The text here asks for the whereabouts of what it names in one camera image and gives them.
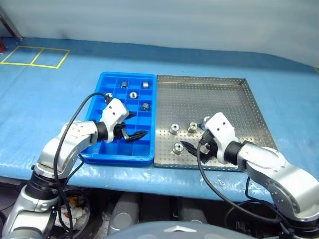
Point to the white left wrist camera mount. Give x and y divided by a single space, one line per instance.
113 112

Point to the blue compartment tray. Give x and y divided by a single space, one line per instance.
122 149

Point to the grey rounded cylinder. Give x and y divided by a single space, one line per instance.
124 211
192 211

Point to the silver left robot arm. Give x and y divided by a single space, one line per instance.
74 139

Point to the metal nut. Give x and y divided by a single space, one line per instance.
178 148
192 127
175 128

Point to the blue plastic table cover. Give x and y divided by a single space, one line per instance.
37 99

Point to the perforated metal tray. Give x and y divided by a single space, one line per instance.
199 99

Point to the grey robot torso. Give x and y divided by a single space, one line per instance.
174 230

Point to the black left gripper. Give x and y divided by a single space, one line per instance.
120 133

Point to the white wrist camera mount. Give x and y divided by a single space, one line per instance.
113 112
221 129

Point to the red object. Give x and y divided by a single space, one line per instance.
1 46

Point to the black bin with paper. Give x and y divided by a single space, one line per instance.
74 206

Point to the metal frame post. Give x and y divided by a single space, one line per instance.
15 30

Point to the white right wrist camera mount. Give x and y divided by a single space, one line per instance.
221 129

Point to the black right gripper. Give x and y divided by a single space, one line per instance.
210 143

